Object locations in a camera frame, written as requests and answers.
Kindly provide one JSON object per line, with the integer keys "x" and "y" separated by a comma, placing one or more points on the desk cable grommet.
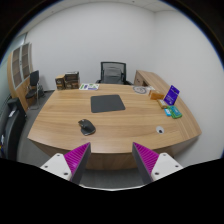
{"x": 160, "y": 130}

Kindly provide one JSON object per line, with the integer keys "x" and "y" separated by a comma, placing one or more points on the purple standing sign card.
{"x": 172, "y": 95}

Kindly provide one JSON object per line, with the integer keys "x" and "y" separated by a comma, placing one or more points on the black visitor chair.
{"x": 35, "y": 89}

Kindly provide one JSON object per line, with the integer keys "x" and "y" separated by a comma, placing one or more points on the green white leaflet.
{"x": 89, "y": 86}

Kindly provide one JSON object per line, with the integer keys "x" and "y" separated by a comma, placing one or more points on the round coiled cable plate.
{"x": 140, "y": 89}

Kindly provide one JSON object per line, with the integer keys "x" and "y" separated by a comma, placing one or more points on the orange wooden box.
{"x": 154, "y": 95}

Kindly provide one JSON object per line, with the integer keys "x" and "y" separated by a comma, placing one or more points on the small brown box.
{"x": 60, "y": 83}

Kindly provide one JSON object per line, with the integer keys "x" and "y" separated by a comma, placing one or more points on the dark grey mouse pad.
{"x": 106, "y": 103}

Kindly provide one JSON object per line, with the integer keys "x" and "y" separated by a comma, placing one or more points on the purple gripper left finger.
{"x": 69, "y": 166}

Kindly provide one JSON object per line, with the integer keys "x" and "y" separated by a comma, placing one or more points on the yellow small box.
{"x": 162, "y": 104}

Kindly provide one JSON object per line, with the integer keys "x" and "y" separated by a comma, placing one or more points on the black mesh office chair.
{"x": 113, "y": 73}

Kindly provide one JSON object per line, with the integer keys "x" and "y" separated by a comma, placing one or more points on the green flat box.
{"x": 175, "y": 113}

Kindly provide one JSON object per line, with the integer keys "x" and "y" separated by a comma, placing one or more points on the black leather armchair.
{"x": 12, "y": 123}

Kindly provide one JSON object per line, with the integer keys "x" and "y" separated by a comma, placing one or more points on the dark grey computer mouse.
{"x": 87, "y": 127}

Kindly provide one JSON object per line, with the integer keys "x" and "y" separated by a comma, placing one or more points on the wooden bookshelf cabinet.
{"x": 19, "y": 67}

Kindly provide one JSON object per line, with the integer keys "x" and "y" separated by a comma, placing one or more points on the wooden office desk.
{"x": 56, "y": 127}

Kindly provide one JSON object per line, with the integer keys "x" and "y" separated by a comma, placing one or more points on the blue small box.
{"x": 167, "y": 112}

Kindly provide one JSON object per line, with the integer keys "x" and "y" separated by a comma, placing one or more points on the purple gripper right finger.
{"x": 151, "y": 165}

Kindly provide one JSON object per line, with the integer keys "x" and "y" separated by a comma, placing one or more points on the wooden side cabinet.
{"x": 145, "y": 79}

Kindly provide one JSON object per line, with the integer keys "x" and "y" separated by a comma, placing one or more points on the dark brown box stack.
{"x": 72, "y": 80}

